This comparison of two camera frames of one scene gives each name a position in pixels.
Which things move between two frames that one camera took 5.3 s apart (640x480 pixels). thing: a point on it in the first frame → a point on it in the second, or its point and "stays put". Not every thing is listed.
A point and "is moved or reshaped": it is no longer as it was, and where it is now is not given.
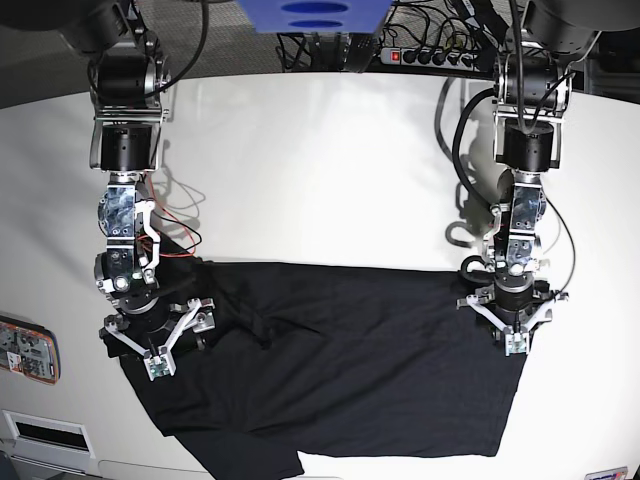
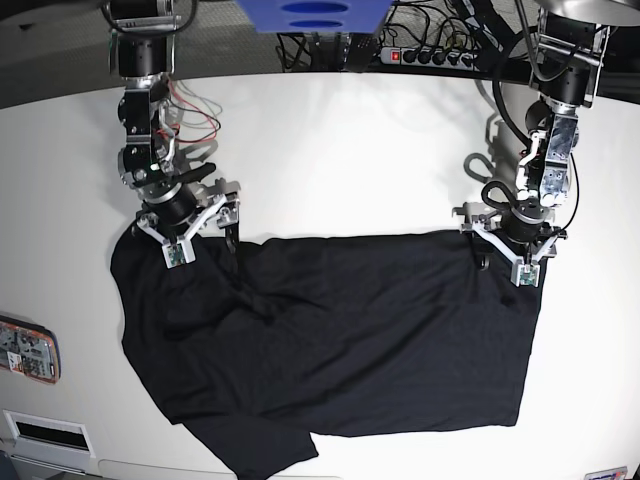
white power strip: x=431 y=57 stays put
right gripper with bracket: x=510 y=308 → x=525 y=232
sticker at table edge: x=620 y=473 stays put
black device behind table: x=488 y=28 stays put
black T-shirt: x=332 y=359 is moved or reshaped
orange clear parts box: x=31 y=349 stays put
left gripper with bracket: x=155 y=334 → x=180 y=213
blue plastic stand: x=315 y=16 stays put
